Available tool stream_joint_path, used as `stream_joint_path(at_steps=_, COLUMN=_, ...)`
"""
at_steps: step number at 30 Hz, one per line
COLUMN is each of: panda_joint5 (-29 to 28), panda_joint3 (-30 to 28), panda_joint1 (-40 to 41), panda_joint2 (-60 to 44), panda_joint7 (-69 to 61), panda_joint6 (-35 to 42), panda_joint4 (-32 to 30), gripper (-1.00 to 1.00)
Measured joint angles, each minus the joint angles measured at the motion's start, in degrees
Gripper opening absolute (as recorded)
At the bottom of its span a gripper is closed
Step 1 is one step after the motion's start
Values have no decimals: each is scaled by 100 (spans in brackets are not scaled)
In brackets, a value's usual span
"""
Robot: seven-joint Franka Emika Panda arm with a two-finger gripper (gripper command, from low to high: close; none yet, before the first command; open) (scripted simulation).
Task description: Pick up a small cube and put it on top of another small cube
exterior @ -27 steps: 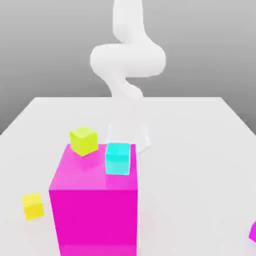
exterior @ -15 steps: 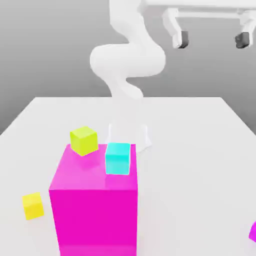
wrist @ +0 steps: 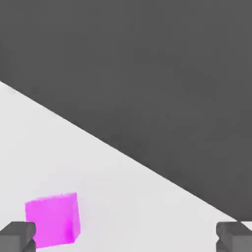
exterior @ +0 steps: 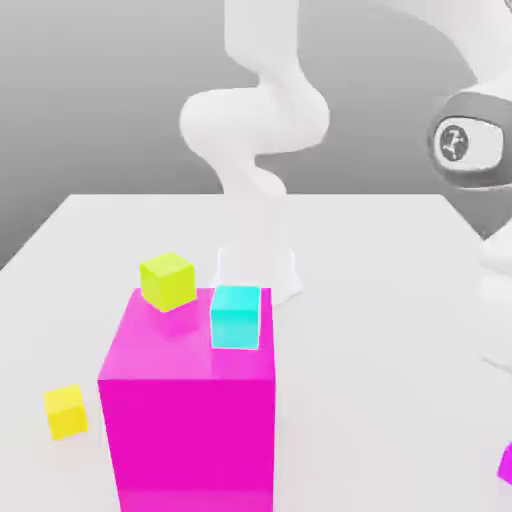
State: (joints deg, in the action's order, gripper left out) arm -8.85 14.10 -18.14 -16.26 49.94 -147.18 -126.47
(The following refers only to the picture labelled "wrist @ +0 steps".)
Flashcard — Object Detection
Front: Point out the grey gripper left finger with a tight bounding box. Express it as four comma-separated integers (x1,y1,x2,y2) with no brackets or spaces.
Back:
0,221,37,252

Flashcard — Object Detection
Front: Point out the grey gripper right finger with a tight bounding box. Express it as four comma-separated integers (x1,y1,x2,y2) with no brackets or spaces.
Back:
216,220,252,252

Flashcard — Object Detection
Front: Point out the small magenta cube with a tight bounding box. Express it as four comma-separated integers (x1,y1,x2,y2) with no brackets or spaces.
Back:
25,192,81,250

